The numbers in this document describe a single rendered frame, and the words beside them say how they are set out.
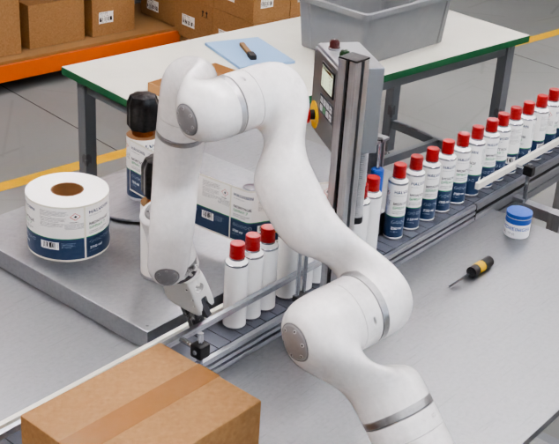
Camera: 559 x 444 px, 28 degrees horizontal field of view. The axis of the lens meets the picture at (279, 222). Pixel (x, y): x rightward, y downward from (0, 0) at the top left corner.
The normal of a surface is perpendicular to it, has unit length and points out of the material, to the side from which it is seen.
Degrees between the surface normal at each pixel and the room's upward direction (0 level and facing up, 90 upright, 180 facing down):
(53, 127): 0
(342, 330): 49
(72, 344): 0
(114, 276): 0
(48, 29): 90
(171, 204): 59
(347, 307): 39
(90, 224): 90
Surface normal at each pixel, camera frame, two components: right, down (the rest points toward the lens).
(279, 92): 0.44, -0.11
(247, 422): 0.75, 0.33
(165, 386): 0.06, -0.89
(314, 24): -0.70, 0.37
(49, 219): -0.22, 0.43
